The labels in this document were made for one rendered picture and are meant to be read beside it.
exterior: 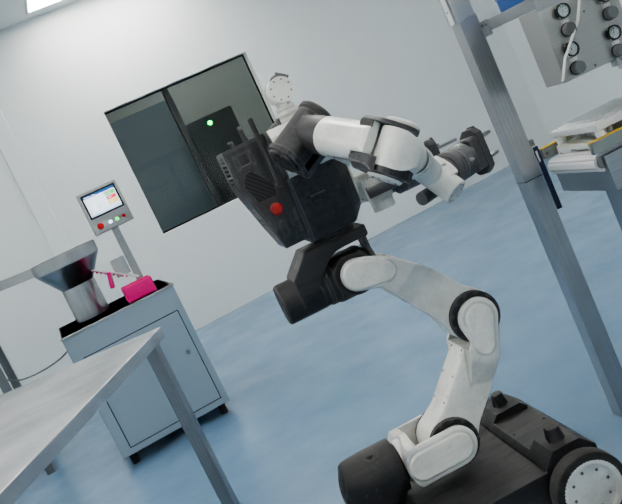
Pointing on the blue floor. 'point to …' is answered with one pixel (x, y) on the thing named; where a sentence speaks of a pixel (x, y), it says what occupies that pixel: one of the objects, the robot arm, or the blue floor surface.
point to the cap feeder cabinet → (124, 405)
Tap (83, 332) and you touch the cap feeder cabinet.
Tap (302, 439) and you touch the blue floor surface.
